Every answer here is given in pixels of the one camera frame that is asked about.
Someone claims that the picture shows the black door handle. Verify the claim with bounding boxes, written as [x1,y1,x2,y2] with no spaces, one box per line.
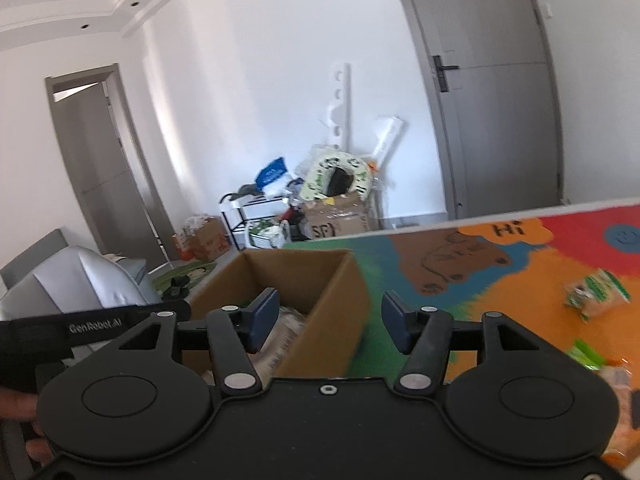
[430,54,460,92]

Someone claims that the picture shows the blue plastic bag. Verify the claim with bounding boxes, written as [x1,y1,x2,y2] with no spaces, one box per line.
[254,157,291,189]

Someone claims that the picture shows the bright green snack packet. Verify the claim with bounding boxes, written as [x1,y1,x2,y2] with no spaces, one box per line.
[569,339,609,372]

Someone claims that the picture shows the person's left hand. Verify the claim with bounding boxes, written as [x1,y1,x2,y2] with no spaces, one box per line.
[0,387,52,464]

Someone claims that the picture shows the clear biscuit packet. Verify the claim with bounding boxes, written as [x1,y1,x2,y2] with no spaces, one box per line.
[600,360,640,432]

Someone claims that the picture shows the short white foam board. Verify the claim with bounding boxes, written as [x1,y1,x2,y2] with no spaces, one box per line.
[369,115,404,167]

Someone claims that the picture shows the grey open inner door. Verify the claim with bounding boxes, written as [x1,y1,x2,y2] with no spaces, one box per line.
[44,63,174,272]

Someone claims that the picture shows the orange printed carton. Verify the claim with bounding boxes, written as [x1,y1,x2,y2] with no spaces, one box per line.
[171,215,229,262]

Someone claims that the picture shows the colourful cat print table mat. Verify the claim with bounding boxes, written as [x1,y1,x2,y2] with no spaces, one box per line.
[282,201,640,480]

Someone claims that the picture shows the tall white foam board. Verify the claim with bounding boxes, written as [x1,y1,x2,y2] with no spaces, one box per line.
[319,62,352,154]

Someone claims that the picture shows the black metal rack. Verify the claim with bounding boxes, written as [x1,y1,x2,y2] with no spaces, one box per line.
[219,190,302,252]

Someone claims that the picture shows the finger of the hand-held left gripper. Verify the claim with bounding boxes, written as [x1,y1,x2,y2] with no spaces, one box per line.
[125,301,193,322]

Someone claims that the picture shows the black lettered cardboard box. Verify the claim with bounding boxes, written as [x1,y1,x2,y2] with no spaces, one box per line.
[301,194,372,242]

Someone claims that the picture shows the grey white chair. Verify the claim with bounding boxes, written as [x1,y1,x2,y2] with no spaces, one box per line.
[0,228,167,322]

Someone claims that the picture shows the black slippers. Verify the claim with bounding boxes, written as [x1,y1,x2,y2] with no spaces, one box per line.
[167,274,194,299]

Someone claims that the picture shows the white green plastic bag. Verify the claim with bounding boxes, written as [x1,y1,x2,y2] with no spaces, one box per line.
[247,220,292,250]

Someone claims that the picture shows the panda print ring cushion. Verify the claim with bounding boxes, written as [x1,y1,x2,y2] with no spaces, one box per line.
[303,147,374,207]

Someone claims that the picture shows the green white cracker packet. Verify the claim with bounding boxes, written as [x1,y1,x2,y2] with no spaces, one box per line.
[564,268,632,322]

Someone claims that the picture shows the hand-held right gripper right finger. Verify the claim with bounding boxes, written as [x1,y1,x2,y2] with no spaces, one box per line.
[381,290,549,396]

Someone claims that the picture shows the green floor mat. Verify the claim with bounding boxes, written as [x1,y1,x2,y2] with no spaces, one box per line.
[149,258,219,302]

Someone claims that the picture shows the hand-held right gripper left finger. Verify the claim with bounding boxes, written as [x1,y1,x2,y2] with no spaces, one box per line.
[110,287,280,399]

